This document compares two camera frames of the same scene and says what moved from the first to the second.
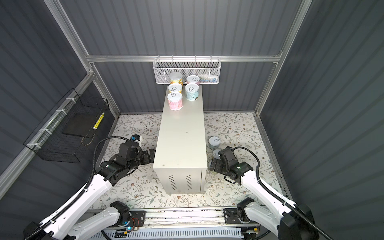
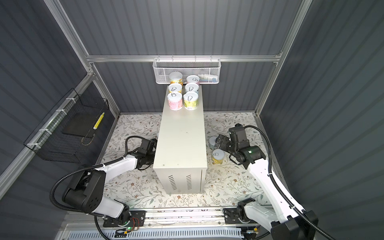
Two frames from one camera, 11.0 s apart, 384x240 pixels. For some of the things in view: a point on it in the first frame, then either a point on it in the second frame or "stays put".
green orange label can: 176,77 stays put
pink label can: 193,79 stays put
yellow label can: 175,87 stays put
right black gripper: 217,167 -> 223,145
